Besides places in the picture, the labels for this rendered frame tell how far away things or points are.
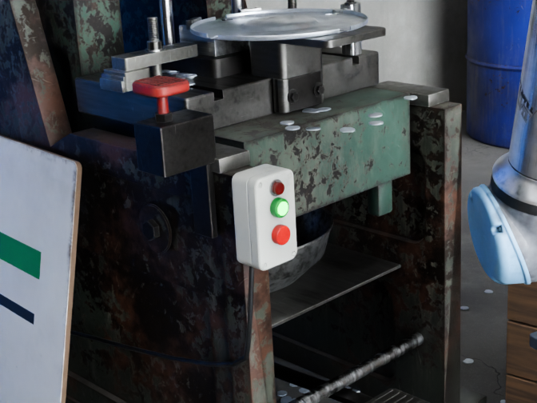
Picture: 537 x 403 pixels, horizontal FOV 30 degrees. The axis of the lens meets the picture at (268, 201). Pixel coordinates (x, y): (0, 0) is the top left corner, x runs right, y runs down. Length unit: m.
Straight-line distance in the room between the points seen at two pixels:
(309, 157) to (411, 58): 2.47
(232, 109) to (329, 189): 0.21
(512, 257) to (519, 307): 0.74
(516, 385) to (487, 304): 0.57
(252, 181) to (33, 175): 0.55
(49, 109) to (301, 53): 0.46
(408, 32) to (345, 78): 2.25
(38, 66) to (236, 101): 0.40
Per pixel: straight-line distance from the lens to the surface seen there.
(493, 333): 2.35
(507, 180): 1.12
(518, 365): 1.92
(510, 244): 1.12
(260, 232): 1.38
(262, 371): 1.53
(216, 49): 1.67
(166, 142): 1.36
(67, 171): 1.69
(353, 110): 1.65
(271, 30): 1.60
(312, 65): 1.65
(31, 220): 1.81
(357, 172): 1.68
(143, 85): 1.36
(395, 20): 3.93
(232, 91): 1.57
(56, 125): 1.80
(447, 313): 1.87
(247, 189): 1.37
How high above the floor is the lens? 1.03
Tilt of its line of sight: 18 degrees down
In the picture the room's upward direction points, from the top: 3 degrees counter-clockwise
